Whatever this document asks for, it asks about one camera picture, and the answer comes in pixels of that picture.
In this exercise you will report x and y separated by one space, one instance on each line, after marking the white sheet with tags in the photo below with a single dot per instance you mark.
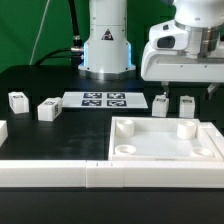
104 100

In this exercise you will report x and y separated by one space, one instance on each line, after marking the white right fence piece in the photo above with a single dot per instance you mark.
216 137

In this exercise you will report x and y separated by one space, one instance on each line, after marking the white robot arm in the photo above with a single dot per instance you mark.
107 53

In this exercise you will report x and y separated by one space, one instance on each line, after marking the white square tabletop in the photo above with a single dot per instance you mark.
160 139

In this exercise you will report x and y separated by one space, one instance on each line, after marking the white front fence rail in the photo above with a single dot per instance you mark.
118 174

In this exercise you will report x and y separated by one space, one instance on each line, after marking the white left fence piece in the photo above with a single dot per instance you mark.
3 131

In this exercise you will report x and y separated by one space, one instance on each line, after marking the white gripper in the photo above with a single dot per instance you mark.
180 53

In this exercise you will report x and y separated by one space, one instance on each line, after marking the white fence piece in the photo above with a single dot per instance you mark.
216 137
3 131

